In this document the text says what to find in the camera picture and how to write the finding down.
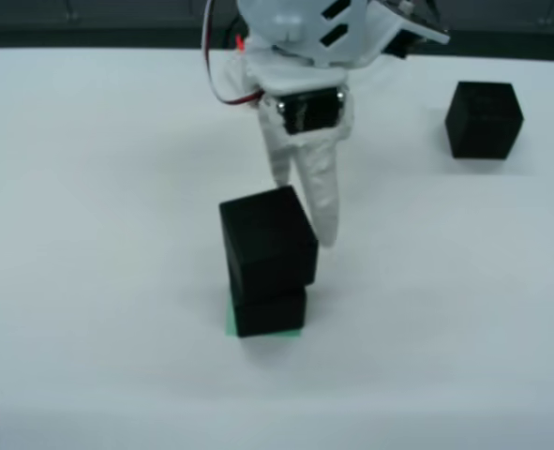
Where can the smooth black cube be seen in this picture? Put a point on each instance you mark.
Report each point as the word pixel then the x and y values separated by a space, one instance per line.
pixel 267 239
pixel 269 311

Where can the black cube with rough face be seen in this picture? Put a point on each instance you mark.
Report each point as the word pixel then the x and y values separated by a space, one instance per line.
pixel 485 122

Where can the orange and black clamp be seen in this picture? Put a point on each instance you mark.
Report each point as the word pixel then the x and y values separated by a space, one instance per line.
pixel 241 44

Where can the green square paper sheet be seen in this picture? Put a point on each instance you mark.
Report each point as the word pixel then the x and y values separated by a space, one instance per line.
pixel 229 328

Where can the dark grey cabinet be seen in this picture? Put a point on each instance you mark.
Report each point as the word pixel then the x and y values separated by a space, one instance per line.
pixel 70 23

